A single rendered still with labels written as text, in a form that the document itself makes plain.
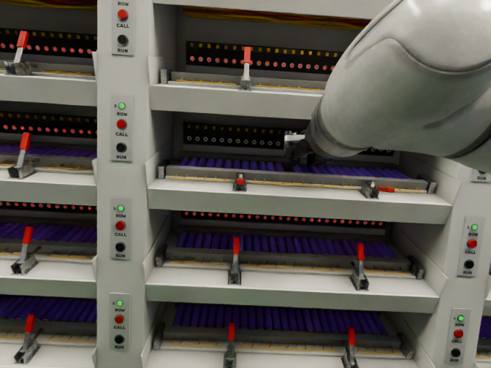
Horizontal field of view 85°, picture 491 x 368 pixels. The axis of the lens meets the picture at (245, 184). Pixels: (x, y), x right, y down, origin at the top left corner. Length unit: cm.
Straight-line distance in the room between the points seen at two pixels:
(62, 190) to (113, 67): 25
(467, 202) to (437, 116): 46
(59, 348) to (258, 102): 68
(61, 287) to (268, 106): 55
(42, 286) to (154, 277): 22
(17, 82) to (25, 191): 20
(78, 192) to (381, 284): 65
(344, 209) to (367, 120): 34
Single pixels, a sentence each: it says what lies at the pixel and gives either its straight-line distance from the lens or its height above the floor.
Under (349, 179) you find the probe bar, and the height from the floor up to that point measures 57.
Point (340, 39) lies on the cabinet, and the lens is 82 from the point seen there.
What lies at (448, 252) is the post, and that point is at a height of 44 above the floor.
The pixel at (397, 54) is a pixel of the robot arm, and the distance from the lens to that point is 22.
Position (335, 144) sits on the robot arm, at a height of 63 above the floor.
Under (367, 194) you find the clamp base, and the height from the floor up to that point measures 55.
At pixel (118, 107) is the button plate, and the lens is 57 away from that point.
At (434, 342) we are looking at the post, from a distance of 77.
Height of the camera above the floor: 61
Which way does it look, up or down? 6 degrees down
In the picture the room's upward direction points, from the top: 3 degrees clockwise
